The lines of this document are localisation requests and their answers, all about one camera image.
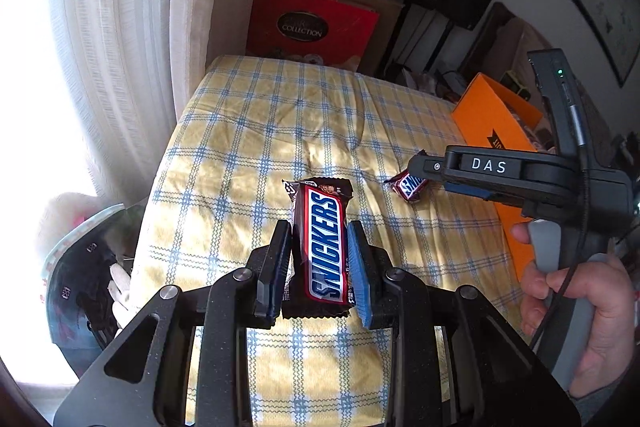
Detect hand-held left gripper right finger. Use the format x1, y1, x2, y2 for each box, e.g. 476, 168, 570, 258
346, 219, 584, 427

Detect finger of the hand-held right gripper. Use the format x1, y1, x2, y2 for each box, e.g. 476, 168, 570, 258
440, 179, 507, 206
406, 152, 449, 183

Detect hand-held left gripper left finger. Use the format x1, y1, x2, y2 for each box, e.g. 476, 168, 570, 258
52, 219, 294, 427

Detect small brown chocolate bar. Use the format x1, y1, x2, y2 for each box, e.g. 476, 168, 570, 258
383, 149, 431, 206

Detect large brown chocolate bar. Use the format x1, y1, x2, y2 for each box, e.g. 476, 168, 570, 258
280, 176, 355, 319

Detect orange cardboard box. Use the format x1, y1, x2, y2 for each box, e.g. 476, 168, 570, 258
452, 73, 557, 284

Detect person's right forearm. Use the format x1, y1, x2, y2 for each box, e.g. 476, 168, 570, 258
570, 382, 632, 424

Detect person's right hand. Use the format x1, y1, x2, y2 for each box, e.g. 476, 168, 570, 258
510, 223, 640, 401

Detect yellow-green small device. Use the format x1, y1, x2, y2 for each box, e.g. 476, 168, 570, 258
501, 71, 532, 102

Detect yellow plaid bedsheet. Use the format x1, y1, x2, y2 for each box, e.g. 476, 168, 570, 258
132, 54, 532, 427

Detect white glove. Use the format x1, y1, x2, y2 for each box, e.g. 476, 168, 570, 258
108, 261, 134, 329

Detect red chocolate gift box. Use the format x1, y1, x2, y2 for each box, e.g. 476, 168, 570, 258
246, 0, 381, 71

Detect white curtain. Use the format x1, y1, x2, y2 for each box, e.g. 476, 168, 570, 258
44, 0, 273, 212

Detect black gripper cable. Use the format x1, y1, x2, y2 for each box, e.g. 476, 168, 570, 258
529, 101, 602, 344

